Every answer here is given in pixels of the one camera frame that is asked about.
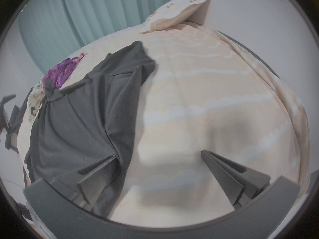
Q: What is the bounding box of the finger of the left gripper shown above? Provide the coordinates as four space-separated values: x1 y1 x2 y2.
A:
15 87 34 134
9 105 21 130

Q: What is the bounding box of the white printed pyjama garment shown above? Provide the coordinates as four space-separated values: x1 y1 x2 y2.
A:
26 80 46 122

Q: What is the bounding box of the black T-shirt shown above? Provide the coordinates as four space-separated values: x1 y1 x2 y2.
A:
24 41 156 217

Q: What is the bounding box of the bed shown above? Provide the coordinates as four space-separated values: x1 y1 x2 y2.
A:
17 0 316 225

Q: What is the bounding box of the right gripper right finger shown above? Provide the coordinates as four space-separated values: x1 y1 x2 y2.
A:
201 150 271 206

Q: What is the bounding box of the blue-green curtain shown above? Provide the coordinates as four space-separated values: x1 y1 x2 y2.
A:
19 0 175 72

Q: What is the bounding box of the white printed pillow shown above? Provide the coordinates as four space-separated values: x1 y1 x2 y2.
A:
140 0 211 33

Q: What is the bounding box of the purple satin garment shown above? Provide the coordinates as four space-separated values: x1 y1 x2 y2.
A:
42 52 89 89

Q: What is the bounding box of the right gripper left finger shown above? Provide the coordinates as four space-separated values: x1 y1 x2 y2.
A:
51 155 117 206

